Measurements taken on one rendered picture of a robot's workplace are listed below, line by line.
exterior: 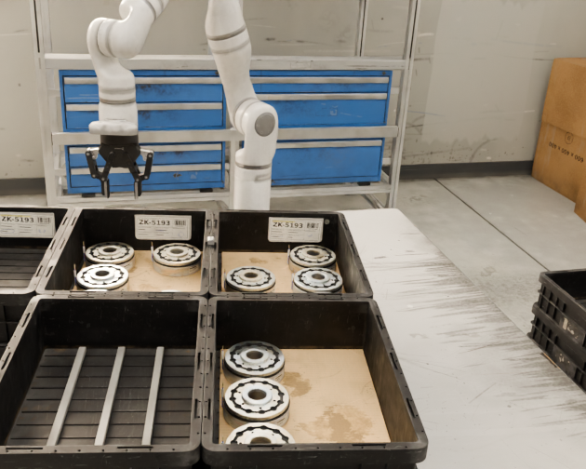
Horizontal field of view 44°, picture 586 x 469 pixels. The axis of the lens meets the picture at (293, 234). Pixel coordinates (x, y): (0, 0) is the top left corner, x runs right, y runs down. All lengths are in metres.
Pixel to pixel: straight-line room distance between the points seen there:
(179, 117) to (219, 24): 1.72
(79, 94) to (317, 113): 1.08
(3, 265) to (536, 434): 1.13
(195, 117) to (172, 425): 2.34
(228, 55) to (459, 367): 0.85
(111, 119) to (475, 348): 0.91
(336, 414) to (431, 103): 3.63
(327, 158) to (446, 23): 1.40
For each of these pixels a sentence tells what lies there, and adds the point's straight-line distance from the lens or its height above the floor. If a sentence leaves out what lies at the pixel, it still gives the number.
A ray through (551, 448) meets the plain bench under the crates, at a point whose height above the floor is 0.70.
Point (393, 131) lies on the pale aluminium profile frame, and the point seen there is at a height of 0.59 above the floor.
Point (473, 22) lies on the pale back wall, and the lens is 4.68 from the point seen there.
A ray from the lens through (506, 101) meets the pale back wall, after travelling 4.92.
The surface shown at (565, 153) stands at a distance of 4.85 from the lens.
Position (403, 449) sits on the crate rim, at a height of 0.93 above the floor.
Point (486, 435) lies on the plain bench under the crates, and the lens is 1.42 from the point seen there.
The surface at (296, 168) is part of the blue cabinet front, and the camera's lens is 3.53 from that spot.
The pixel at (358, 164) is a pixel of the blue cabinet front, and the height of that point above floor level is 0.42.
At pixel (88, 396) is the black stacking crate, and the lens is 1.23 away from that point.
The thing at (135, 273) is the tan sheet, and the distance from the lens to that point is 1.59.
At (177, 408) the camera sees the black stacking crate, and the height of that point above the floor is 0.83.
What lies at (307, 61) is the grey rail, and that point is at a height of 0.92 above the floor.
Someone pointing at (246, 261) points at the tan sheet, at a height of 0.83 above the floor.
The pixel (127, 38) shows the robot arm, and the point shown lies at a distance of 1.42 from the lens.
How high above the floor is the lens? 1.56
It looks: 24 degrees down
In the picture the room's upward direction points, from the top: 4 degrees clockwise
